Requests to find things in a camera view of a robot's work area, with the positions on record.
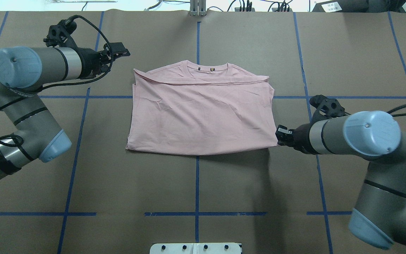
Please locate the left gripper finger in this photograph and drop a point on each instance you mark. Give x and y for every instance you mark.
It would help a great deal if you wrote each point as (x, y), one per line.
(116, 50)

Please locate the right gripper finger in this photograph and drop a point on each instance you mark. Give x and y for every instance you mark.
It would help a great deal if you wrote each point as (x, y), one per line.
(288, 143)
(284, 134)

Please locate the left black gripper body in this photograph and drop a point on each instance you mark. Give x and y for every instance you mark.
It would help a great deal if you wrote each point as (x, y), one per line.
(90, 63)

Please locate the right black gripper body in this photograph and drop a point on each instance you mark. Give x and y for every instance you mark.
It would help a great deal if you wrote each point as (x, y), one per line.
(302, 138)

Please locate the pink Snoopy t-shirt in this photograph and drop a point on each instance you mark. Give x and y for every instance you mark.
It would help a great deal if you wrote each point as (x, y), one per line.
(189, 109)

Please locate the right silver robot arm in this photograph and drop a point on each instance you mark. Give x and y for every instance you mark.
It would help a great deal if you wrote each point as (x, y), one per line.
(379, 215)

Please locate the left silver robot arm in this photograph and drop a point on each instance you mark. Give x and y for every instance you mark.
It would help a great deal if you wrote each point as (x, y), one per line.
(28, 131)

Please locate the black box with label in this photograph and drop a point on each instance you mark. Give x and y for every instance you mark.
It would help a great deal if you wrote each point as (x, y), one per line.
(347, 6)

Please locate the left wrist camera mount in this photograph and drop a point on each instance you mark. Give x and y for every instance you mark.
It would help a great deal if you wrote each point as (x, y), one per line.
(59, 35)

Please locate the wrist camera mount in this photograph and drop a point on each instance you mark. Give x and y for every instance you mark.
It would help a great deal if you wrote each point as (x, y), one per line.
(326, 108)
(59, 35)

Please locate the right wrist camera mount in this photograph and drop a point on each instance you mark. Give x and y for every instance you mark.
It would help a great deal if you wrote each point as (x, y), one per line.
(326, 108)

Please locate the aluminium frame post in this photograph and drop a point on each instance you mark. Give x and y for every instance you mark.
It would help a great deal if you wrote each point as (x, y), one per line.
(198, 8)

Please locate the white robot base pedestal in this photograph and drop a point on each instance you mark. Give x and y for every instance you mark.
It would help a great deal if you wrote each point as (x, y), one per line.
(197, 248)

